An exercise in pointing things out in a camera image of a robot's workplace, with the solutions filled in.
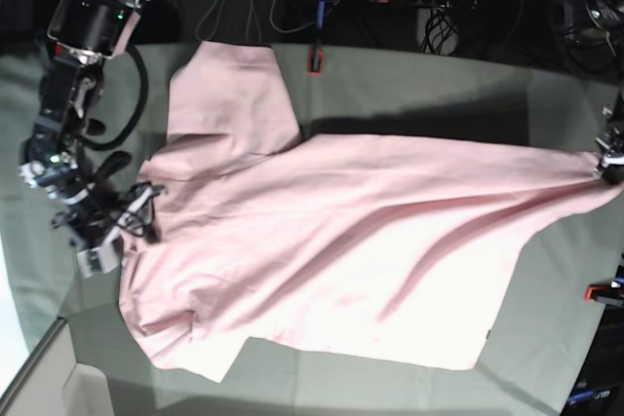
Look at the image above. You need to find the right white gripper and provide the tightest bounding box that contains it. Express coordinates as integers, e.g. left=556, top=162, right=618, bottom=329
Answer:
left=52, top=182, right=164, bottom=279

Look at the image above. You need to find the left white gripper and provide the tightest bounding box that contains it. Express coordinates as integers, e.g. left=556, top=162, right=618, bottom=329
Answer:
left=595, top=103, right=624, bottom=186

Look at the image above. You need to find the pink t-shirt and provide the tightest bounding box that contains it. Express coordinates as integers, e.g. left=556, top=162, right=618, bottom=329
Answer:
left=118, top=42, right=621, bottom=382

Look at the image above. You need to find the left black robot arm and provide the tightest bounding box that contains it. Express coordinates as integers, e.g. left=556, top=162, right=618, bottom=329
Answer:
left=584, top=0, right=623, bottom=185

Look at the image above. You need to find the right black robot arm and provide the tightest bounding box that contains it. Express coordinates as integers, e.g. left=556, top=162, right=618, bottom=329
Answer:
left=19, top=0, right=163, bottom=278

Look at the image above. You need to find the right red black clamp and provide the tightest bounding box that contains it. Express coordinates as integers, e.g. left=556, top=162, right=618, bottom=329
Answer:
left=584, top=281, right=623, bottom=308

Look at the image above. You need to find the red black clamp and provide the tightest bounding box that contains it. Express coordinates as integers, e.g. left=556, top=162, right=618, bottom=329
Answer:
left=584, top=281, right=623, bottom=308
left=307, top=0, right=326, bottom=75

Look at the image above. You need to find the middle red black clamp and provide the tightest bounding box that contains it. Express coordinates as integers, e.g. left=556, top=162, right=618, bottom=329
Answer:
left=307, top=0, right=326, bottom=75

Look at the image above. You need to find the white cable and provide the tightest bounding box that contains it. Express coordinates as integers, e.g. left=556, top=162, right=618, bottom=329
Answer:
left=194, top=0, right=318, bottom=42

